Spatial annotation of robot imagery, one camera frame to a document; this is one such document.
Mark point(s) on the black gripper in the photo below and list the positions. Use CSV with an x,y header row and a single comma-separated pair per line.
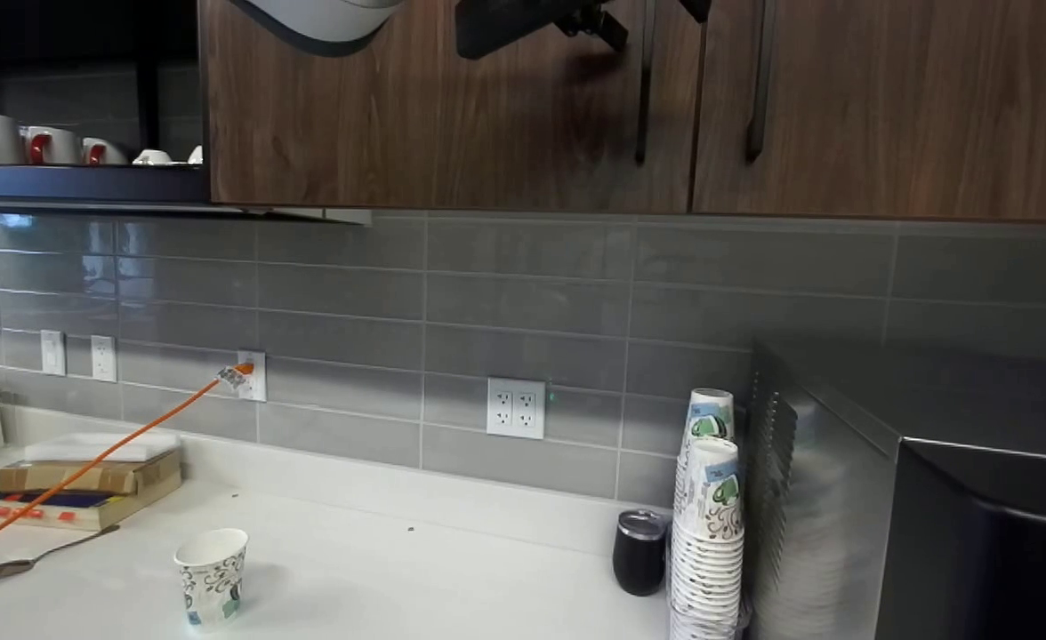
x,y
486,27

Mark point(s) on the wooden cabinet door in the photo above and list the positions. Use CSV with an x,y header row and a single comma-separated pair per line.
x,y
414,126
878,109

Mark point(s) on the black door handle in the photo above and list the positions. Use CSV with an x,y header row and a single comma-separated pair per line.
x,y
758,95
644,79

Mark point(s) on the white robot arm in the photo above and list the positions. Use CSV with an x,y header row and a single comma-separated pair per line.
x,y
326,27

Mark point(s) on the dark open shelf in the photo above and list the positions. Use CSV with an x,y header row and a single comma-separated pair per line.
x,y
148,188

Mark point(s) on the white bowl on shelf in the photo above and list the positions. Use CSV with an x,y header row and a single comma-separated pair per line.
x,y
152,158

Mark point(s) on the white double power outlet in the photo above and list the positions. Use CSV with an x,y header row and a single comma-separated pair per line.
x,y
515,405

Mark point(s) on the white outlet with plug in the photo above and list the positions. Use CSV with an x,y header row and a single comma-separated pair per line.
x,y
249,376

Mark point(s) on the rear paper cup stack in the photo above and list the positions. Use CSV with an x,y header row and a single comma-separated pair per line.
x,y
710,416

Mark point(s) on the black tumbler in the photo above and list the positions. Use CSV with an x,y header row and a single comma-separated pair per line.
x,y
638,551

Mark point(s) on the tall paper cup stack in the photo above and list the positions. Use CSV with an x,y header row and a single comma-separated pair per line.
x,y
707,542

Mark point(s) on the patterned paper cup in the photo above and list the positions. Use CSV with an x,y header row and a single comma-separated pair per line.
x,y
211,575

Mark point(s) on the cardboard box stack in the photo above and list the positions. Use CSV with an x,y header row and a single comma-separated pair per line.
x,y
54,485

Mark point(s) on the stainless steel microwave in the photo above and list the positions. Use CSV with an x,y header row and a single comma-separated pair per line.
x,y
895,494

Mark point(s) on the white wall switch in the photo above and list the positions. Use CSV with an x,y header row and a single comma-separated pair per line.
x,y
105,358

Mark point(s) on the white wall outlet left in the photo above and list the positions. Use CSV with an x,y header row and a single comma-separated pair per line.
x,y
52,352

